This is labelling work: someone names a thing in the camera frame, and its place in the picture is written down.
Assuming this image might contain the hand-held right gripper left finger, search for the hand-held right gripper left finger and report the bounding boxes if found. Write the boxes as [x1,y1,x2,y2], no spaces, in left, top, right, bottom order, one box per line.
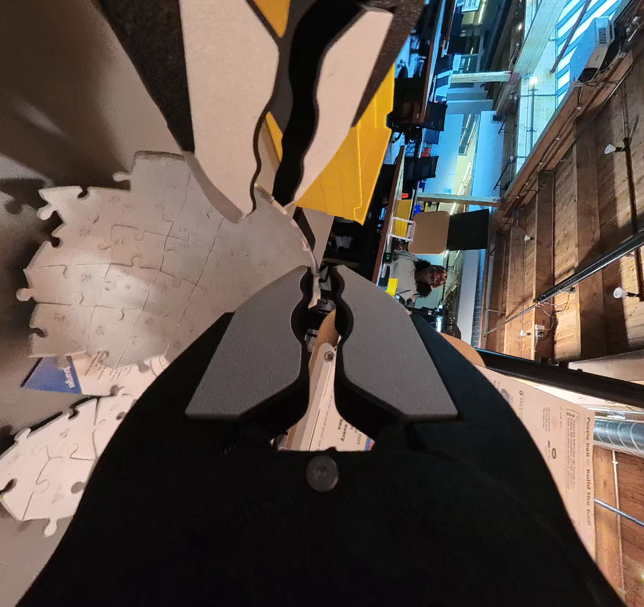
[185,265,313,424]

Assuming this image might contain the printed task instruction sheet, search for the printed task instruction sheet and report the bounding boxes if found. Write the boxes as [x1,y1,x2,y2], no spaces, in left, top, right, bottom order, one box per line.
[289,366,598,560]

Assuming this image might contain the white air conditioner unit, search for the white air conditioner unit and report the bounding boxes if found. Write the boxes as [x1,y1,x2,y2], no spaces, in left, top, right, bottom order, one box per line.
[569,16,615,84]

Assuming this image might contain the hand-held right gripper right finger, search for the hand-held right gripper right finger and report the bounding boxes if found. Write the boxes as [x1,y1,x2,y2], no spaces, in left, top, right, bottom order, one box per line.
[329,264,460,426]

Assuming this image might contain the black metal bar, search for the black metal bar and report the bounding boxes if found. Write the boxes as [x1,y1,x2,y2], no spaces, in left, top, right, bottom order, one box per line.
[473,347,644,409]

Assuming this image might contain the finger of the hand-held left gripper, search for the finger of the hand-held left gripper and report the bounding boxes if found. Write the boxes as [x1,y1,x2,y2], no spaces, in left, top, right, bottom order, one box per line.
[272,6,394,206]
[176,0,281,224]

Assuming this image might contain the assembled white puzzle ball section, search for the assembled white puzzle ball section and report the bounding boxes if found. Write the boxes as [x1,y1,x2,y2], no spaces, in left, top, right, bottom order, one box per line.
[15,151,323,371]
[0,393,132,538]

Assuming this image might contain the black ceiling pole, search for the black ceiling pole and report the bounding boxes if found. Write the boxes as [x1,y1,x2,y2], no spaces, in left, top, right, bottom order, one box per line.
[536,230,644,306]

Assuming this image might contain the blue puzzle box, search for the blue puzzle box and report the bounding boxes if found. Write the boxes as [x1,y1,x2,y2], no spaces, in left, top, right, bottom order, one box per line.
[21,356,84,395]

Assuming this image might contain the thin metal pipe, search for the thin metal pipe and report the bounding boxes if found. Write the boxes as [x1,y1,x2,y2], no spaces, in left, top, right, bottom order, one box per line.
[594,498,644,526]

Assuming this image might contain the yellow plastic bin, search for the yellow plastic bin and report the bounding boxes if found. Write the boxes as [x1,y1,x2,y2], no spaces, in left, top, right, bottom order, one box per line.
[240,0,396,225]

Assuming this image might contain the silver ventilation duct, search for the silver ventilation duct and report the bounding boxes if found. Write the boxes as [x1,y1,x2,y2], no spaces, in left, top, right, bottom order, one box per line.
[593,416,644,459]

